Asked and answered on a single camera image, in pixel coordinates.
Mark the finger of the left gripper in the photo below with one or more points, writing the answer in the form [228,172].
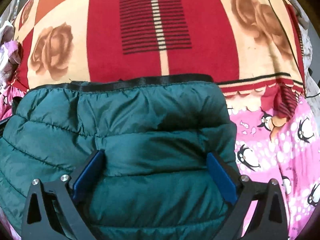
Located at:
[3,124]

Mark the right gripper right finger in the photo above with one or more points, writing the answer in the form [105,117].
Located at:
[257,209]

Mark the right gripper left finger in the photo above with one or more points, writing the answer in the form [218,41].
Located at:
[52,209]

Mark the dark green puffer jacket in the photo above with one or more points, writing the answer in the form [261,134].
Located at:
[156,134]

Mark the pink penguin fleece blanket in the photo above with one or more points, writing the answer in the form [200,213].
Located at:
[268,146]

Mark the white lilac floral sheet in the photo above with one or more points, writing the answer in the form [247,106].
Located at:
[10,57]

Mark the red cream rose blanket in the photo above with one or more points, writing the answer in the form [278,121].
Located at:
[250,48]

